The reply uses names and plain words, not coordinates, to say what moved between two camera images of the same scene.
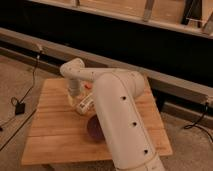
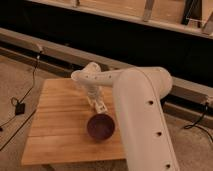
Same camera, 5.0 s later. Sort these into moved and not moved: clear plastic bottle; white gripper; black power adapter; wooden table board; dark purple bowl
Moved: clear plastic bottle; white gripper
Not moved: dark purple bowl; black power adapter; wooden table board
